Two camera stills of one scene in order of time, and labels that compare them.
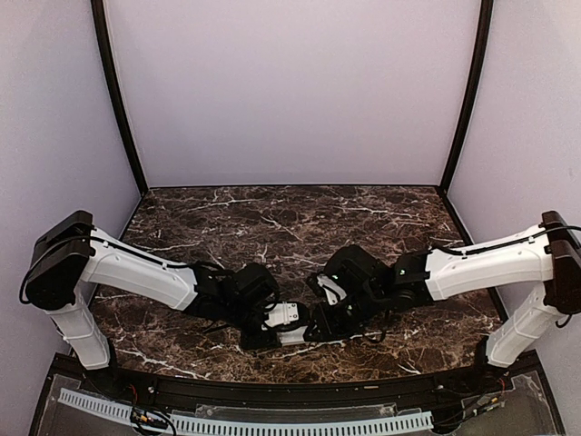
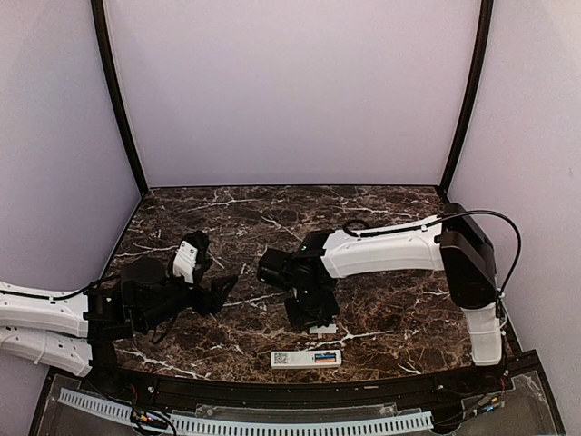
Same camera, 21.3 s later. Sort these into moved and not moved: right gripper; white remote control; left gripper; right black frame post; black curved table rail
Moved: left gripper; white remote control; right gripper
Not moved: right black frame post; black curved table rail
